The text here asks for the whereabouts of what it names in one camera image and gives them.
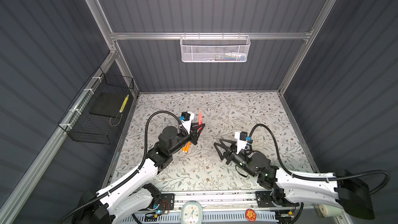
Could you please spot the pink highlighter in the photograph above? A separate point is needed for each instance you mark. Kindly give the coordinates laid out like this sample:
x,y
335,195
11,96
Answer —
x,y
200,121

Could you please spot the red round sticker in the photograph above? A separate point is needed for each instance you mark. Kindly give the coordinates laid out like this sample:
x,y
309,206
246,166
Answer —
x,y
250,215

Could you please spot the white wire basket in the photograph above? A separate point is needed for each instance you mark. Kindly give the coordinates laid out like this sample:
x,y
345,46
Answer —
x,y
214,49

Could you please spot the black wire basket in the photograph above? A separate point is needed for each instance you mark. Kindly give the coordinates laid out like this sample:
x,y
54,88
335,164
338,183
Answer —
x,y
81,126

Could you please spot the white tape roll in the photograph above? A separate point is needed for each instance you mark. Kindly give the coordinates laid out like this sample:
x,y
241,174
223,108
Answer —
x,y
325,211

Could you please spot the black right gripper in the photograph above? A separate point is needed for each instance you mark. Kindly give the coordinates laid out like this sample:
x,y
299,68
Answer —
x,y
228,153

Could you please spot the orange highlighter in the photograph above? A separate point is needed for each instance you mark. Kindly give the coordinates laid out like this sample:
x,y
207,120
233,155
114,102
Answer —
x,y
186,147

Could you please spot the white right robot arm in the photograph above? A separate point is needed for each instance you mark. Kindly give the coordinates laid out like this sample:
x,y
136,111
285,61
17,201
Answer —
x,y
349,194

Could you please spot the black pad in basket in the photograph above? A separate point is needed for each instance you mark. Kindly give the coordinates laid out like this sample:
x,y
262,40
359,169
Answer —
x,y
107,105

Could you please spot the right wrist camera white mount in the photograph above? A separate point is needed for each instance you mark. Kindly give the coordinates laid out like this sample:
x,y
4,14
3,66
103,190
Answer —
x,y
244,141

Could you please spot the aluminium enclosure frame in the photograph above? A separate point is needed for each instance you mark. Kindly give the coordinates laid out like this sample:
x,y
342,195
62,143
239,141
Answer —
x,y
12,207

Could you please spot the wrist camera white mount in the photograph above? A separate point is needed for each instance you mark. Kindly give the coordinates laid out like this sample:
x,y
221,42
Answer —
x,y
186,120
244,141

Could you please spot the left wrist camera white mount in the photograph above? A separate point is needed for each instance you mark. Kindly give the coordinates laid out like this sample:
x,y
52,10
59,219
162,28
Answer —
x,y
186,120

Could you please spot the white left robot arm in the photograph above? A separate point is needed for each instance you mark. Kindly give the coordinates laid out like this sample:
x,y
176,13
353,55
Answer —
x,y
134,192

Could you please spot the yellow highlighter in basket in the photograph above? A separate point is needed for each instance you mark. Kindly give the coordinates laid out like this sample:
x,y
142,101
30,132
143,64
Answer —
x,y
124,104

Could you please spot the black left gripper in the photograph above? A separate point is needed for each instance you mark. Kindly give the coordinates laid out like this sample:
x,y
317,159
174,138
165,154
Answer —
x,y
192,135

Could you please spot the white analog clock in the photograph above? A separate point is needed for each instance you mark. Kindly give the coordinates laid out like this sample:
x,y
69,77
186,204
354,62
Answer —
x,y
191,213

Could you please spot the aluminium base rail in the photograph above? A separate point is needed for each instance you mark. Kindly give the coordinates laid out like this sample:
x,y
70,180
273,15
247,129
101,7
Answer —
x,y
227,207

